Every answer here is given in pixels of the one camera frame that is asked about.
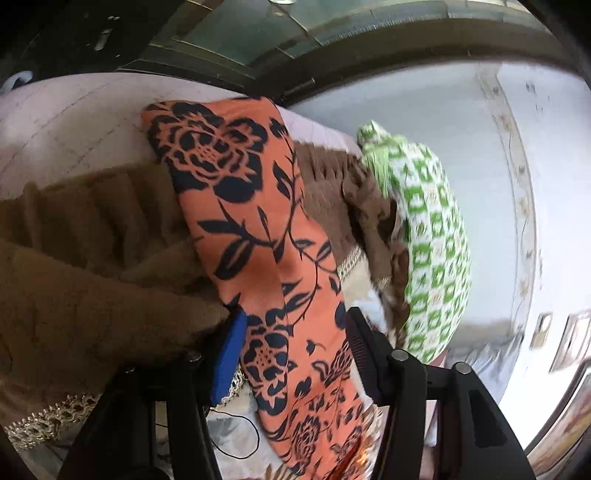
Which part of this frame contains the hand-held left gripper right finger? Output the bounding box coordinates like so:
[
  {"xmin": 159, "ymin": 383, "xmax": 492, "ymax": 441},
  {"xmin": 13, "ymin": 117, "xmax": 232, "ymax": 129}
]
[{"xmin": 345, "ymin": 307, "xmax": 532, "ymax": 480}]

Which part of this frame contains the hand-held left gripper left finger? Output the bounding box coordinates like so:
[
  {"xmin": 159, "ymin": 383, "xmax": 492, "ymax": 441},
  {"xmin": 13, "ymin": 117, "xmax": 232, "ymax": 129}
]
[{"xmin": 58, "ymin": 309, "xmax": 249, "ymax": 480}]

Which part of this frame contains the orange black floral garment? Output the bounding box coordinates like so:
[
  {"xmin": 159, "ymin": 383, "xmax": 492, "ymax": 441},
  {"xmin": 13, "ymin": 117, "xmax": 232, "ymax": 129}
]
[{"xmin": 141, "ymin": 98, "xmax": 393, "ymax": 480}]

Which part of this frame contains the brown garment with gold lace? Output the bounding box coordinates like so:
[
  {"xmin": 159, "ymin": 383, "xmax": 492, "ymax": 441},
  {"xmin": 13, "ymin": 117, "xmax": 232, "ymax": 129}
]
[{"xmin": 0, "ymin": 161, "xmax": 413, "ymax": 455}]

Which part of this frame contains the grey cloth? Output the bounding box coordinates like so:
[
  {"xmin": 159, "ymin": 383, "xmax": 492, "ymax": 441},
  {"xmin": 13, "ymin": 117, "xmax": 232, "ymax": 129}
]
[{"xmin": 441, "ymin": 330, "xmax": 525, "ymax": 407}]

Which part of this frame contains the green white patterned pillow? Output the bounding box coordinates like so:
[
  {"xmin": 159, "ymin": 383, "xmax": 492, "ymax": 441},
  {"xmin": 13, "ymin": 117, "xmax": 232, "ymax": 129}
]
[{"xmin": 356, "ymin": 121, "xmax": 472, "ymax": 363}]

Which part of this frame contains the cream brown printed blanket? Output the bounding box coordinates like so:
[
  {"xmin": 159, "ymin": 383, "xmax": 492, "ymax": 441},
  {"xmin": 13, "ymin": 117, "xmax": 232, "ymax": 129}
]
[{"xmin": 203, "ymin": 141, "xmax": 439, "ymax": 480}]

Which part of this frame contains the thin black cable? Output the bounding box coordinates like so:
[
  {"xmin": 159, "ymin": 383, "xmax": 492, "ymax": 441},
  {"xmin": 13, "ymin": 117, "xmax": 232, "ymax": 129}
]
[{"xmin": 203, "ymin": 406, "xmax": 260, "ymax": 460}]

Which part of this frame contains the small wall frame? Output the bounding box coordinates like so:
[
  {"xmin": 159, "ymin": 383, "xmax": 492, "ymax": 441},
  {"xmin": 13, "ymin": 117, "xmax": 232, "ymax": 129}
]
[{"xmin": 530, "ymin": 313, "xmax": 553, "ymax": 350}]

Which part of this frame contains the large wall frame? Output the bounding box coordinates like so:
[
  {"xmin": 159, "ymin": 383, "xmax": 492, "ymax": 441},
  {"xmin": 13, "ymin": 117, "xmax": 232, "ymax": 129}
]
[{"xmin": 550, "ymin": 312, "xmax": 591, "ymax": 373}]

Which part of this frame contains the dark window frame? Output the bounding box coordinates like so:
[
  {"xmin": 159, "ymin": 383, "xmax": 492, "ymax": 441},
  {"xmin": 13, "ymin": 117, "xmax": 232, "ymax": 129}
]
[{"xmin": 0, "ymin": 0, "xmax": 571, "ymax": 109}]

